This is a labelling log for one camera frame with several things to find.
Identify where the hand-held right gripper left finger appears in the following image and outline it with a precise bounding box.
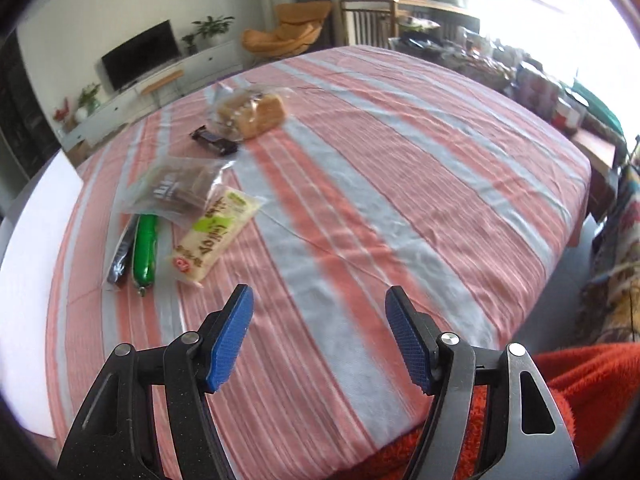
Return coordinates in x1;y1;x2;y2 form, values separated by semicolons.
56;284;255;480

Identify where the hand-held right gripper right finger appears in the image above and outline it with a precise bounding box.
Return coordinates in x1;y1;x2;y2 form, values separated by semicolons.
384;285;581;480

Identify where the yellow and green snack packet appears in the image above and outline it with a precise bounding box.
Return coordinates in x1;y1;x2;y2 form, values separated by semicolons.
167;185;266;288

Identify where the green sausage stick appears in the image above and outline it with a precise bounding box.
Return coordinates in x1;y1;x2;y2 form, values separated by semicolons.
131;214;160;297

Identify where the black stick packet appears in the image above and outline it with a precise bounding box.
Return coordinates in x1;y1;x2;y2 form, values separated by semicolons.
102;215;141;291

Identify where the clear bag of brown crackers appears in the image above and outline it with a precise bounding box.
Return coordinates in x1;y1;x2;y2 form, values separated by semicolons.
111;156;236;226

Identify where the white box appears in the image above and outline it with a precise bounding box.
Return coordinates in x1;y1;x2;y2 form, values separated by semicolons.
0;150;83;436

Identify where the red and grey striped blanket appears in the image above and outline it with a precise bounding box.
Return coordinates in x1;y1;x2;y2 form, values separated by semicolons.
45;45;593;480

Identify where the orange fleece clothing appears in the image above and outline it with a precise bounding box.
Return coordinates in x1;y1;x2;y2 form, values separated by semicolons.
390;342;640;480

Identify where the black wrapped snack bar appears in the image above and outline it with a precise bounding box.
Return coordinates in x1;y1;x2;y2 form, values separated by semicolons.
190;126;240;156

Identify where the bagged bread loaf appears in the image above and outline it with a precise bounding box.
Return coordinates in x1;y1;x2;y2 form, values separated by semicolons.
207;85;288;141

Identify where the cardboard box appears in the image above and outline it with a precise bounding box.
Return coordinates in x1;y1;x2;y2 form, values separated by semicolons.
65;137;93;166

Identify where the low wooden table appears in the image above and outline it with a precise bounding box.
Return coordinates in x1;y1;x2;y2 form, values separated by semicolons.
570;127;618;176

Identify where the red and white canister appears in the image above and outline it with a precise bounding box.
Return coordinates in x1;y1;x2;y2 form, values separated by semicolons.
552;97;588;133

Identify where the plant in white vase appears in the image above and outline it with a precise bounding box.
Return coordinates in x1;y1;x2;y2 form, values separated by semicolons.
75;82;103;121

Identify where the pink printed box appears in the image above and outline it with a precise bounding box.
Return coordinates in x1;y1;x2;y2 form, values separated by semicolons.
515;62;561;121

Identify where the white television cabinet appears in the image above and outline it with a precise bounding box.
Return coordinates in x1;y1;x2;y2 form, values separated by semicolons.
62;40;246;148

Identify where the cluttered side table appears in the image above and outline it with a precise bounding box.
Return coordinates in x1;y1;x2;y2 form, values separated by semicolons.
390;25;566;111

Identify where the black television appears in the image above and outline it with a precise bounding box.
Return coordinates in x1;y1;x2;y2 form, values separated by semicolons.
101;20;182;92

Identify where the green cloth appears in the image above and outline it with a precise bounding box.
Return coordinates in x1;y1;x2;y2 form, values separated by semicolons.
572;80;626;136

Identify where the dark bookcase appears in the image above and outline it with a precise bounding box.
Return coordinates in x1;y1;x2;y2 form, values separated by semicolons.
0;35;61;181

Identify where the large leafy potted plant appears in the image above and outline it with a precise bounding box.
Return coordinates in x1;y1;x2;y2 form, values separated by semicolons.
192;15;236;48

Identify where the orange lounge chair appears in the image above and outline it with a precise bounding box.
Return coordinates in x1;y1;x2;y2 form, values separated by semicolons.
242;2;333;66

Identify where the wooden desk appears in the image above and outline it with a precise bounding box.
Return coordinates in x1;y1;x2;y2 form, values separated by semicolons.
395;0;481;36

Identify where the wooden slatted crib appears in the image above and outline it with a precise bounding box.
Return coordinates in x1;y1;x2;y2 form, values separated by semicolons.
340;0;401;48

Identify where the wooden stool with wire legs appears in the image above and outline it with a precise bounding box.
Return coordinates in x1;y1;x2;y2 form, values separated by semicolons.
140;70;185;107

